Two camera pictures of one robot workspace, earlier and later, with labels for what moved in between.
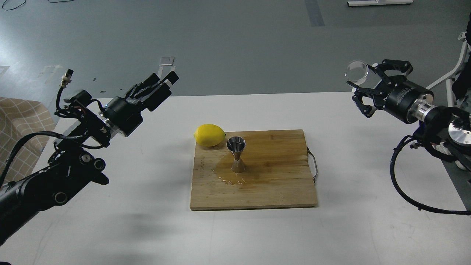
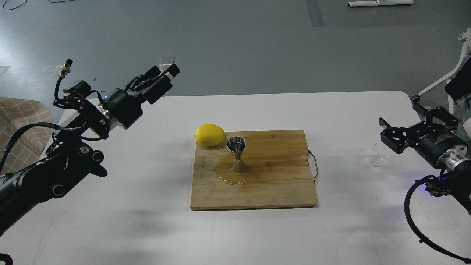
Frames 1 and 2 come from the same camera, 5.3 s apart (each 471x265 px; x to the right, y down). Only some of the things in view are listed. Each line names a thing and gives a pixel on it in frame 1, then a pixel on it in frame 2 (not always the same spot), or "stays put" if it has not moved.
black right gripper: x=399 y=97 -> x=442 y=148
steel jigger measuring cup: x=236 y=144 stays put
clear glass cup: x=357 y=71 -> x=378 y=157
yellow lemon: x=208 y=135 stays put
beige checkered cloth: x=19 y=117 stays put
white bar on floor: x=353 y=3 stays put
